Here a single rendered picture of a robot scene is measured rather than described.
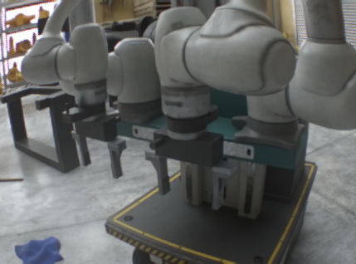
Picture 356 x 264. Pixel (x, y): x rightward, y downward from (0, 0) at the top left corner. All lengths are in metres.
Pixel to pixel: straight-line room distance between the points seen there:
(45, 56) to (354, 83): 0.74
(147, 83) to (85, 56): 0.33
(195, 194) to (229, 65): 0.89
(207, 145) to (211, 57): 0.20
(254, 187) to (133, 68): 0.58
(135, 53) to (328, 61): 0.61
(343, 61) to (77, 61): 0.60
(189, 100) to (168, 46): 0.10
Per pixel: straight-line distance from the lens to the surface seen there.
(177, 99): 0.53
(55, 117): 2.26
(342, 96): 0.60
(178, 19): 0.51
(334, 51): 0.60
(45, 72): 0.77
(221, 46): 0.39
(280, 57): 0.37
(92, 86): 0.71
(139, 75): 0.95
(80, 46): 0.70
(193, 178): 1.18
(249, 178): 1.07
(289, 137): 0.77
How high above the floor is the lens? 1.01
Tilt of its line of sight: 19 degrees down
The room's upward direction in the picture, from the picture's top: 3 degrees counter-clockwise
